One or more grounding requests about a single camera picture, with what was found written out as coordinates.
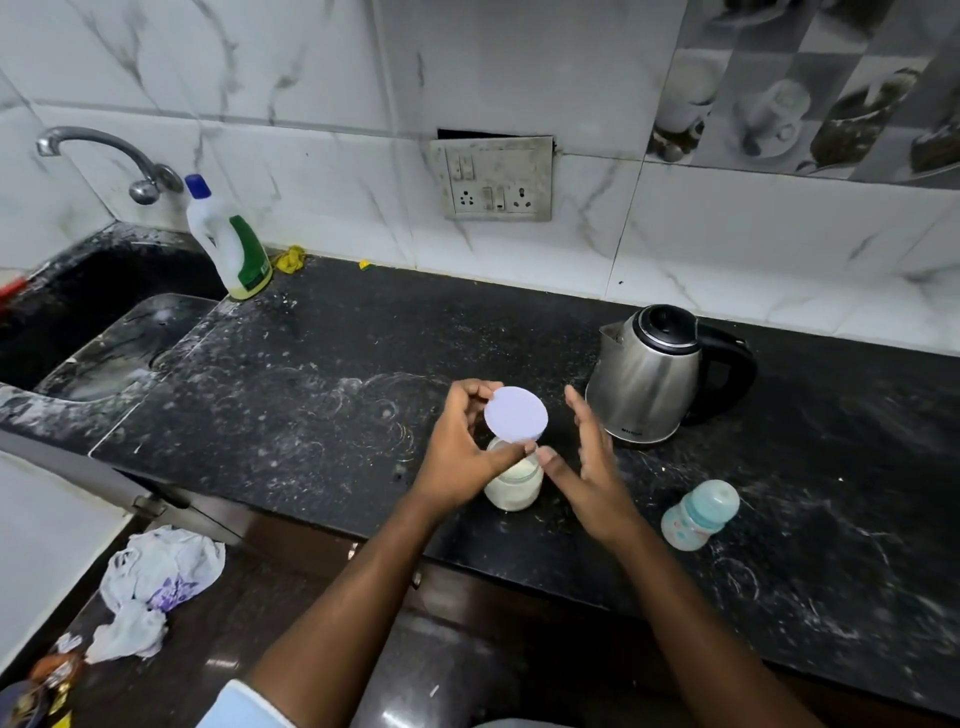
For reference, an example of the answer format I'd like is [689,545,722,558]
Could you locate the person's right hand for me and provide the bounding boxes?
[534,384,646,556]

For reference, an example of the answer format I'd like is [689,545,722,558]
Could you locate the person's left hand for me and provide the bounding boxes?
[408,378,540,523]

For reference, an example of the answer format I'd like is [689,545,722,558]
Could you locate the clear milk powder jar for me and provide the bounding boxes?
[483,437,545,514]

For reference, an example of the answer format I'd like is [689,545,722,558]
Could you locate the lilac round jar lid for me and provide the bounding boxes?
[483,386,550,445]

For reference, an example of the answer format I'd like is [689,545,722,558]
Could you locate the clear plastic baby bottle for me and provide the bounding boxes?
[660,503,714,553]

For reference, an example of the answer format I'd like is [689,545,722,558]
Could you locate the steel electric kettle black handle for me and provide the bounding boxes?
[584,303,759,446]

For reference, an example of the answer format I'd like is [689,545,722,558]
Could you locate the translucent dome bottle cap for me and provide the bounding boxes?
[688,479,742,530]

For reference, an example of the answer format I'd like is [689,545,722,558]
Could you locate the person's left forearm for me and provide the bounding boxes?
[243,494,451,728]

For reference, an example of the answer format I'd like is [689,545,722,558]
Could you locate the person's right forearm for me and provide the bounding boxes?
[607,524,826,728]

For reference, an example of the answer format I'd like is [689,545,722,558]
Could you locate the white detergent bottle green label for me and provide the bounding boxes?
[184,173,274,302]

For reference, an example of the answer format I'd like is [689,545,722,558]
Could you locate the light blue left sleeve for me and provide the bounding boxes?
[194,678,298,728]

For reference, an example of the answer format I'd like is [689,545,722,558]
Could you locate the black stone sink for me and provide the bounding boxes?
[0,224,226,421]

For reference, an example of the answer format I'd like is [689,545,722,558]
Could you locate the chrome sink faucet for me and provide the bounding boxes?
[35,125,185,206]

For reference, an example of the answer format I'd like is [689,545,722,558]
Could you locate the colourful wrapper litter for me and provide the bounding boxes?
[0,633,84,728]

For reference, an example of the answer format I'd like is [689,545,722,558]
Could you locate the grimy wall socket plate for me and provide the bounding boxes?
[429,135,555,223]

